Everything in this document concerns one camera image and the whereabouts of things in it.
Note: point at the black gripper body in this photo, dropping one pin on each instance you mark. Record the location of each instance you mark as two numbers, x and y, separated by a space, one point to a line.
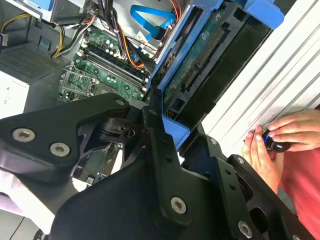
120 212

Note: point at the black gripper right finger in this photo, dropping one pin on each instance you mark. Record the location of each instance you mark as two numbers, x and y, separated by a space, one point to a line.
232 185

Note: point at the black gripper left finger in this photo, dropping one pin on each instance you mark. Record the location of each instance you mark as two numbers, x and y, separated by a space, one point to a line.
50 120

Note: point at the hard disk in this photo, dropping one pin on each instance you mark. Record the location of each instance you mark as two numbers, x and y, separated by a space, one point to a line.
200 50

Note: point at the person's right hand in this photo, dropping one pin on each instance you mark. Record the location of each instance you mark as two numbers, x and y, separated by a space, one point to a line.
300 130

